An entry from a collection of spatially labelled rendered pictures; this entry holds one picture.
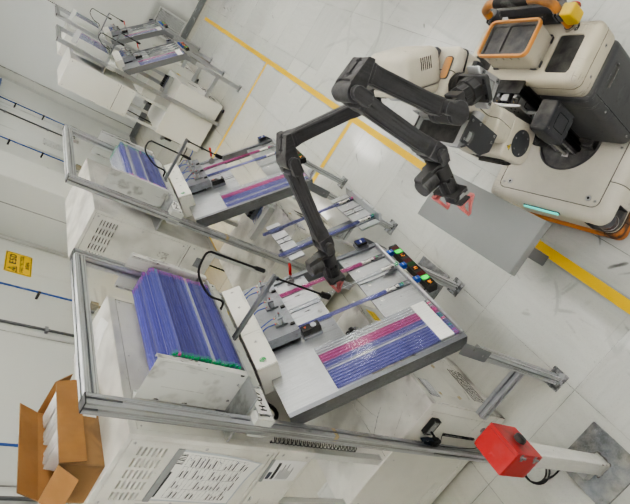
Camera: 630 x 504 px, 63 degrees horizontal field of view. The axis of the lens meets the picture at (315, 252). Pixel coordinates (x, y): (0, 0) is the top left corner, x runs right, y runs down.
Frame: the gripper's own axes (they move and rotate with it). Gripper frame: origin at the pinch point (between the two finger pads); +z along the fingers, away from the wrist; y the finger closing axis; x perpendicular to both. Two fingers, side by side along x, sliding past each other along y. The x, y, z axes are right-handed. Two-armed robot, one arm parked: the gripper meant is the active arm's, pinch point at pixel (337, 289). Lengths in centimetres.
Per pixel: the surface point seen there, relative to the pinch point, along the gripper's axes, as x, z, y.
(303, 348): -25.5, 0.6, 21.0
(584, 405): 73, 63, 65
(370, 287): 13.0, 3.1, 4.5
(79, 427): -101, -26, 33
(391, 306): 14.4, 3.8, 19.3
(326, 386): -25.5, 1.4, 41.8
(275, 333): -32.7, -6.3, 13.9
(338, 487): -35, 72, 36
